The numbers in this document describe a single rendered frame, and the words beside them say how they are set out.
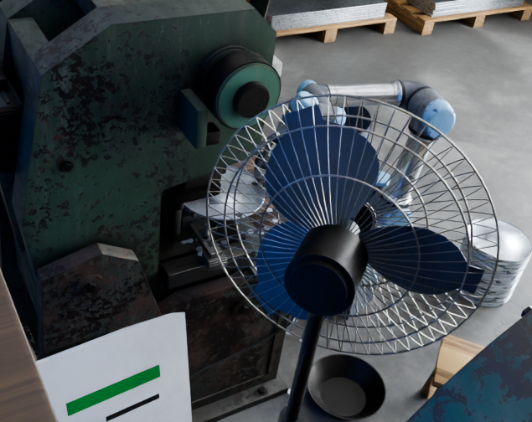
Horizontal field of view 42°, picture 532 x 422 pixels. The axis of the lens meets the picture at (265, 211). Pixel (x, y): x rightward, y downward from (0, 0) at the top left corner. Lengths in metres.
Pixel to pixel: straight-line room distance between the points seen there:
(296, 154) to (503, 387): 0.69
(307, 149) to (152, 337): 1.04
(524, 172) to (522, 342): 3.59
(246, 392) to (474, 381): 1.95
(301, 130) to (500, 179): 3.00
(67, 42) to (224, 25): 0.37
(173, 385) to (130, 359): 0.22
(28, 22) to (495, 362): 1.42
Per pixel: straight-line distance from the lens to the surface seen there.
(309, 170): 1.31
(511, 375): 0.76
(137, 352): 2.17
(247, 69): 1.66
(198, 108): 1.68
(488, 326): 3.24
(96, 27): 1.63
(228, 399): 2.65
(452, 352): 2.59
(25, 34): 1.79
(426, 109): 2.37
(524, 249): 3.26
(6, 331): 0.30
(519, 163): 4.40
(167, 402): 2.36
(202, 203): 2.23
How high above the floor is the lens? 2.17
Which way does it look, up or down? 38 degrees down
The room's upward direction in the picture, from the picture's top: 9 degrees clockwise
